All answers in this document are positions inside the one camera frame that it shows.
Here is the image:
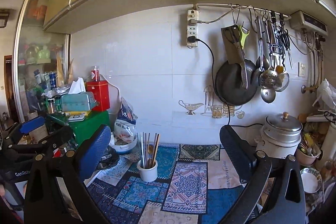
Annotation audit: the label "pink bowl with utensils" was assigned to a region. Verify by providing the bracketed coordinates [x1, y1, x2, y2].
[296, 133, 322, 166]

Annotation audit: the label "kitchen scissors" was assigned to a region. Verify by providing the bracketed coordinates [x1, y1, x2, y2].
[231, 24, 248, 90]

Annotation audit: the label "steel skimmer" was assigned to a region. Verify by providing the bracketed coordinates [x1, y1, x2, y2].
[262, 20, 289, 92]

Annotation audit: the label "red white can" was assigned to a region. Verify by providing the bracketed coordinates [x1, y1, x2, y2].
[91, 65, 100, 82]

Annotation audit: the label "white water heater box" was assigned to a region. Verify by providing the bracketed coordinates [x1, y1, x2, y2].
[289, 10, 329, 36]

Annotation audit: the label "black power cable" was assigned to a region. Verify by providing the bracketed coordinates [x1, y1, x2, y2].
[187, 36, 264, 128]

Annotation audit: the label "steel ladle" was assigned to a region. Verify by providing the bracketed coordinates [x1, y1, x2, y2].
[256, 16, 276, 103]

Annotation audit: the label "white blue bowl with garlic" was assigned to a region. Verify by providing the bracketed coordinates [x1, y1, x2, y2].
[109, 132, 137, 155]

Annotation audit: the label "metal hanging rail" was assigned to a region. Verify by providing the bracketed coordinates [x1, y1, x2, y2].
[194, 2, 292, 21]

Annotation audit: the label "white rice cooker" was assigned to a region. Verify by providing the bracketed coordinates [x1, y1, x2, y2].
[254, 132, 301, 159]

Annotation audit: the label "white blue plastic bag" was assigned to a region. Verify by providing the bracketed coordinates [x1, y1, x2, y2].
[113, 97, 138, 143]

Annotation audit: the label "aluminium steamer pot with lid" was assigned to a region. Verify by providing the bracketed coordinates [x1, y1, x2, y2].
[261, 112, 303, 144]

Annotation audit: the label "white wall socket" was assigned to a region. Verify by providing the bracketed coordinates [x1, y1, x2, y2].
[298, 62, 306, 77]

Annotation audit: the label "patterned blue patchwork mat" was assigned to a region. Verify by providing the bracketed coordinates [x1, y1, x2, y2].
[88, 144, 243, 223]

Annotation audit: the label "green metal box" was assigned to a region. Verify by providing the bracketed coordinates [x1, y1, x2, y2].
[47, 110, 111, 145]

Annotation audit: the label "glass display cabinet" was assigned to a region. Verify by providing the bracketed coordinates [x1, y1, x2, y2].
[12, 0, 70, 123]

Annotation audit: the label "black wok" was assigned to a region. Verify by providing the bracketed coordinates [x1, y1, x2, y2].
[215, 59, 257, 106]

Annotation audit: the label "white chopstick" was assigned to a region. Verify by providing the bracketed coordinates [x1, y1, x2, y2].
[139, 132, 145, 168]

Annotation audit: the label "orange wooden chopstick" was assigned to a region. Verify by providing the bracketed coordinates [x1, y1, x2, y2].
[146, 133, 150, 168]

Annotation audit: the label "teal tissue box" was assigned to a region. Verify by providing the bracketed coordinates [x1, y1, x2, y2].
[61, 77, 96, 112]

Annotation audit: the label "white power strip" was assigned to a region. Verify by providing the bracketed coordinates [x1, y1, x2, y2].
[186, 10, 199, 48]

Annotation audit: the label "white ceramic utensil cup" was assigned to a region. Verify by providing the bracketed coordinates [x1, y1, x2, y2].
[137, 161, 158, 182]

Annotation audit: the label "yellow flat box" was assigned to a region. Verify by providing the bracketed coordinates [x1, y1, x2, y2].
[64, 110, 91, 117]

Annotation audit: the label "dark brown chopstick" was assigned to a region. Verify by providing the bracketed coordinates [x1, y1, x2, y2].
[143, 132, 147, 168]

